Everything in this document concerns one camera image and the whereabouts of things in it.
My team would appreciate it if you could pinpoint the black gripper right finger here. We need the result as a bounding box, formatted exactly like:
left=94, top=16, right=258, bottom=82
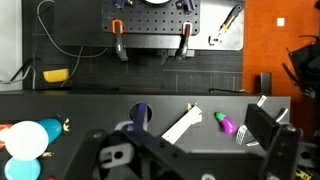
left=245, top=103, right=303, bottom=180

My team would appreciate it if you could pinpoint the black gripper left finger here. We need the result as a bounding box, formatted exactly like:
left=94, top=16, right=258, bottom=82
left=63, top=126, right=188, bottom=180

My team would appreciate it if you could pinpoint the purple toy eggplant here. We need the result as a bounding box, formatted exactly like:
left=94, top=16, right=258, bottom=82
left=214, top=111, right=238, bottom=136

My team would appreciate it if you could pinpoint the blue plastic cup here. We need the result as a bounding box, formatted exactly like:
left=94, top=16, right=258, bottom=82
left=4, top=118, right=64, bottom=162

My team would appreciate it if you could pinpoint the small dark grey box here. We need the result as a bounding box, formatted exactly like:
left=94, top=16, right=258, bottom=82
left=255, top=71, right=273, bottom=96

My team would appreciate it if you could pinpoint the yellow sponge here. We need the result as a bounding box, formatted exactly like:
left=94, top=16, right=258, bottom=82
left=43, top=68, right=70, bottom=84

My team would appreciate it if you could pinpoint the white tube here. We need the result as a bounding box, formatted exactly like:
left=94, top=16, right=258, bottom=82
left=161, top=104, right=204, bottom=145

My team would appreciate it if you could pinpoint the black clamp with orange tip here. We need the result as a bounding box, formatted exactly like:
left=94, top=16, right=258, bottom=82
left=111, top=19, right=130, bottom=63
left=174, top=22, right=194, bottom=62

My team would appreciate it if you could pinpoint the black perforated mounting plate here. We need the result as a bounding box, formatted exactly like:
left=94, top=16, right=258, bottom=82
left=101, top=0, right=201, bottom=35

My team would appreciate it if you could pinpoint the white cone base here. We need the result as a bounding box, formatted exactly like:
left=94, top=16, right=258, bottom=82
left=143, top=0, right=173, bottom=6

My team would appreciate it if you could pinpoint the thin black power cable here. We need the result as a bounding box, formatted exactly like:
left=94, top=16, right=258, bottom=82
left=32, top=0, right=108, bottom=89

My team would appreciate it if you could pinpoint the adjustable wrench with orange handle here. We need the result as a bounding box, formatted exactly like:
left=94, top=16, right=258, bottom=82
left=208, top=3, right=244, bottom=46

